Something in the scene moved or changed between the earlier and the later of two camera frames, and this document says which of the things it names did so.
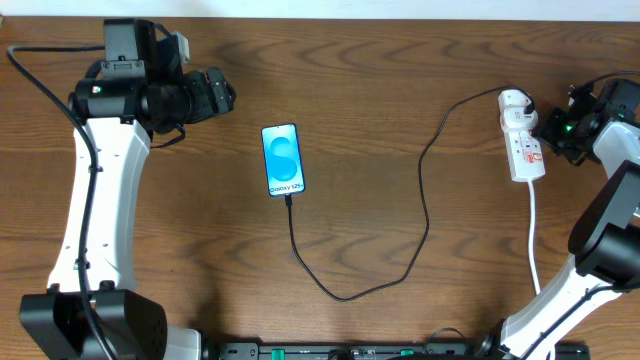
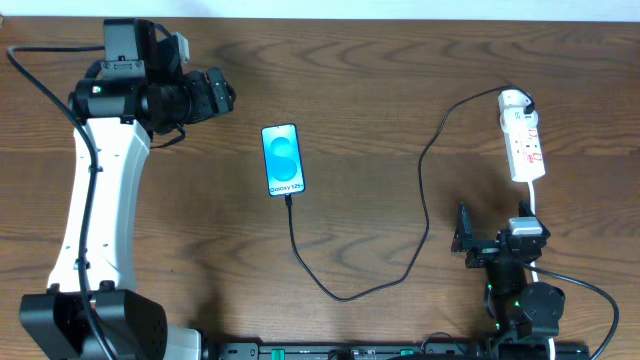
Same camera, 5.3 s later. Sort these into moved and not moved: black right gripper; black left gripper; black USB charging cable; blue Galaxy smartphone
Moved: black right gripper
Not moved: black left gripper; blue Galaxy smartphone; black USB charging cable
